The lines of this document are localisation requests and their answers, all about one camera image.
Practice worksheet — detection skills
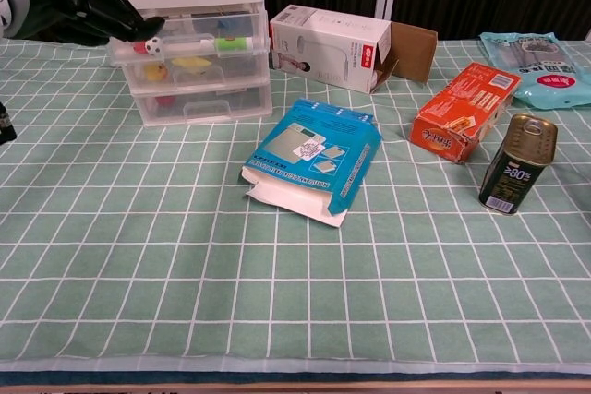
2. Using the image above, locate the clear drawer with blue clip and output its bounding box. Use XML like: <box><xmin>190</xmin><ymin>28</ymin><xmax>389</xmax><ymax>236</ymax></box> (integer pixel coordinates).
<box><xmin>106</xmin><ymin>9</ymin><xmax>271</xmax><ymax>66</ymax></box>

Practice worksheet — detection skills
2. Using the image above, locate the yellow flat toy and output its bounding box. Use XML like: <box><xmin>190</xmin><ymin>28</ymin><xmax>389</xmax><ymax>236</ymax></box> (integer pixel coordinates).
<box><xmin>171</xmin><ymin>56</ymin><xmax>212</xmax><ymax>75</ymax></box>

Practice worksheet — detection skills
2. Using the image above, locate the green marker pen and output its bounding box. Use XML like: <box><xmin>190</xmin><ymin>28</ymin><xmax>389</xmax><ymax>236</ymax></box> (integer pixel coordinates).
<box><xmin>212</xmin><ymin>35</ymin><xmax>255</xmax><ymax>53</ymax></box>

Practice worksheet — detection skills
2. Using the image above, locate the white cardboard box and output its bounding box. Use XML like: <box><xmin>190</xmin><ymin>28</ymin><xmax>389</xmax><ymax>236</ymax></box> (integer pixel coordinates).
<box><xmin>269</xmin><ymin>4</ymin><xmax>439</xmax><ymax>94</ymax></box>

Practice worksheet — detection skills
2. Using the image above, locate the blue scale box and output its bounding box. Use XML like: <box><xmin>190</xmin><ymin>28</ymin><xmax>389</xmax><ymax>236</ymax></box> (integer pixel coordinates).
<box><xmin>238</xmin><ymin>98</ymin><xmax>383</xmax><ymax>229</ymax></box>

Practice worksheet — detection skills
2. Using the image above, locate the green checked tablecloth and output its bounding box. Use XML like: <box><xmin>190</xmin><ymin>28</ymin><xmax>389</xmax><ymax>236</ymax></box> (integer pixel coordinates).
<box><xmin>0</xmin><ymin>38</ymin><xmax>591</xmax><ymax>375</ymax></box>

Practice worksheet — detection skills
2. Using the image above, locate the orange carton box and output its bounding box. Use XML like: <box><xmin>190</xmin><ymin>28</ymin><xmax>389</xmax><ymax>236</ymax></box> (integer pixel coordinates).
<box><xmin>409</xmin><ymin>61</ymin><xmax>522</xmax><ymax>165</ymax></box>

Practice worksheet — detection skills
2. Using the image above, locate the teal snack bag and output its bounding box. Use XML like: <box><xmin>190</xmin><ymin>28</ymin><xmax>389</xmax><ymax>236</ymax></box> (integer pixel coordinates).
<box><xmin>478</xmin><ymin>31</ymin><xmax>591</xmax><ymax>109</ymax></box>

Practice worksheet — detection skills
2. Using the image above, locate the clear drawer with handle tab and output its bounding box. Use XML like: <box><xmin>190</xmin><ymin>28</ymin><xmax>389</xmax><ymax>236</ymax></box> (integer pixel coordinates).
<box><xmin>131</xmin><ymin>82</ymin><xmax>273</xmax><ymax>128</ymax></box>

